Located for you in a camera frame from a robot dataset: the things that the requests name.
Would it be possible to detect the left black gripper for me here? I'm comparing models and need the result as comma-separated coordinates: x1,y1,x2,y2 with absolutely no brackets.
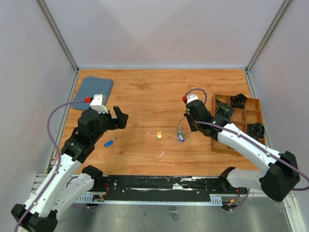
91,105,128,143

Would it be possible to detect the large metal keyring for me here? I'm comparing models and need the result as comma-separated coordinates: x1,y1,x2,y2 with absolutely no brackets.
177,117,191,143

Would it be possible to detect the yellow tag key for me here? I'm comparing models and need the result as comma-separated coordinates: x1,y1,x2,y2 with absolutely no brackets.
157,131,162,140

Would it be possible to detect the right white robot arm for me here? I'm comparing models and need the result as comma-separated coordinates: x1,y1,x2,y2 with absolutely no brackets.
183,94,300,202

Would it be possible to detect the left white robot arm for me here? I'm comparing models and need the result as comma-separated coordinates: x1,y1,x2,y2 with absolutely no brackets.
11,106,129,232

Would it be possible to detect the blue tag key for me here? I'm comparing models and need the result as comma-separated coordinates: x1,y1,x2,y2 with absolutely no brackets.
104,138,115,147

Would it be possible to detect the rolled dark patterned tie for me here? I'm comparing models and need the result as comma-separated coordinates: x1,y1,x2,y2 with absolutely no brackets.
215,99,234,119

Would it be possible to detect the blue folded cloth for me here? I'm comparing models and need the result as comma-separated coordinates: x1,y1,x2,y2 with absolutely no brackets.
73,76,114,104

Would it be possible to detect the rolled dark tie top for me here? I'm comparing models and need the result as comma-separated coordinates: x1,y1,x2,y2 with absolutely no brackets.
230,93,247,109

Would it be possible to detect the wooden compartment tray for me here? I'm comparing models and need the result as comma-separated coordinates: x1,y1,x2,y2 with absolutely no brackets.
211,93,266,145

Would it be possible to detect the rolled dark tie right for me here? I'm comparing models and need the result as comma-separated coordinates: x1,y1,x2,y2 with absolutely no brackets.
247,122,265,140

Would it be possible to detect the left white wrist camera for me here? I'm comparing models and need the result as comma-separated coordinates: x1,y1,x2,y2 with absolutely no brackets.
90,94,108,114

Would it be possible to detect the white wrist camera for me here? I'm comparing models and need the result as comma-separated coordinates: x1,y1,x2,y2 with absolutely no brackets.
187,94,199,104
90,94,108,114

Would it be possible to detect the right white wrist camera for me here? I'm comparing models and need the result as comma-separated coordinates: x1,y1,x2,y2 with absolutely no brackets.
187,94,199,104

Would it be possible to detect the black mounting base rail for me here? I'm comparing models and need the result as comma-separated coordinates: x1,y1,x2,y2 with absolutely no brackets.
75,174,249,203

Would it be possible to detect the grey slotted cable duct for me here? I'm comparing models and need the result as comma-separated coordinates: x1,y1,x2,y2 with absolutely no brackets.
74,193,223,206

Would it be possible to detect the left aluminium frame post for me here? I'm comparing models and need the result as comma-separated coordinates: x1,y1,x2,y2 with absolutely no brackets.
36,0,79,73

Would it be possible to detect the aluminium frame post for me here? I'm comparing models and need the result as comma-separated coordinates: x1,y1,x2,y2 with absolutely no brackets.
36,0,79,73
244,0,293,74

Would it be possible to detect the right aluminium frame post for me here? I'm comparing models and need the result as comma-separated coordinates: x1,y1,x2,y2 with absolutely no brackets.
244,0,293,74

